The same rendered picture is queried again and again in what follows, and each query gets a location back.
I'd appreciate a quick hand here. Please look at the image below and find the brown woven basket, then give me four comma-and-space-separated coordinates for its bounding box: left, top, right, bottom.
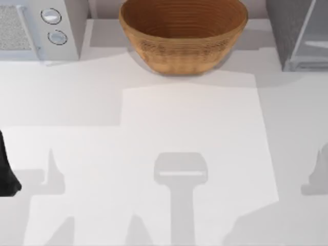
118, 0, 249, 76

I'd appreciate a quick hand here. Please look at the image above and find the round microwave knob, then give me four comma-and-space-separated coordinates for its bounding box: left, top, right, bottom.
47, 29, 69, 46
40, 8, 63, 26

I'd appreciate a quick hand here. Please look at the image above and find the pale microwave oven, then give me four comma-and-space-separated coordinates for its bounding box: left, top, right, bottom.
0, 0, 89, 62

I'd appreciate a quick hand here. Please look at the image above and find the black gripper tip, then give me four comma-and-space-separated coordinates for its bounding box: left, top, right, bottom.
0, 130, 23, 198

